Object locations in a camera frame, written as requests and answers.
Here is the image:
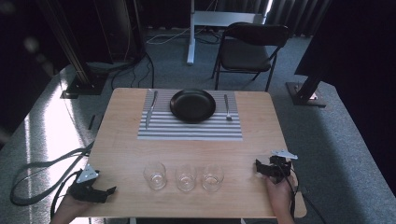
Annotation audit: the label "grey striped placemat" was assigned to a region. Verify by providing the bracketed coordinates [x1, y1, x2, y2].
[136, 89, 244, 142]

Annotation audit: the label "dark curtain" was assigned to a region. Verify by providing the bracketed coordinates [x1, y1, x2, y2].
[293, 0, 396, 200]

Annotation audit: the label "black folding chair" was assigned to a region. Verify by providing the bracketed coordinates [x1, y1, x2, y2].
[211, 21, 290, 92]

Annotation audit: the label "black round plate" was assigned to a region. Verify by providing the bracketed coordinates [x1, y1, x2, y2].
[169, 89, 217, 124]

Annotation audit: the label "clear drinking glass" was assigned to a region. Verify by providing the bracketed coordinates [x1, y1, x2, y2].
[143, 161, 168, 191]
[201, 163, 225, 192]
[175, 163, 198, 193]

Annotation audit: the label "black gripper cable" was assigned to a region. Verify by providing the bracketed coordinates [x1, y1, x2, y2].
[278, 162, 301, 220]
[49, 170, 82, 220]

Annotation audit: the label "white metal desk frame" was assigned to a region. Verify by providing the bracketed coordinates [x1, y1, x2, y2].
[186, 0, 274, 66]

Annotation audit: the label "black floor cables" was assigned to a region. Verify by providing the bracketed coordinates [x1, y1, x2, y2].
[109, 50, 156, 91]

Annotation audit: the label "silver fork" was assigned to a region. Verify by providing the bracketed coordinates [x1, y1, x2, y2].
[223, 93, 233, 122]

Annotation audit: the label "black metal stand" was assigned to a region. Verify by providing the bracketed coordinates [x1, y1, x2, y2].
[285, 69, 328, 109]
[36, 0, 109, 100]

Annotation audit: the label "person's left hand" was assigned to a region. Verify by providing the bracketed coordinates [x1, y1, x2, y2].
[49, 194, 93, 224]

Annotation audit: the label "grey strap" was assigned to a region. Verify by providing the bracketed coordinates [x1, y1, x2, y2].
[9, 140, 95, 207]

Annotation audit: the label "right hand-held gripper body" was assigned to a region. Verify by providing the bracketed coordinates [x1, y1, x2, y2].
[268, 148, 299, 185]

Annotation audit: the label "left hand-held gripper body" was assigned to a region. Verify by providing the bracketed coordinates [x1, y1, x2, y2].
[67, 163, 108, 204]

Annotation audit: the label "white floor cable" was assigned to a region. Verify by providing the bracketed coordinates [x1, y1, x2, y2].
[145, 26, 191, 46]

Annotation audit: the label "silver table knife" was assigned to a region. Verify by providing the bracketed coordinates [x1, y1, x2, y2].
[145, 90, 159, 131]

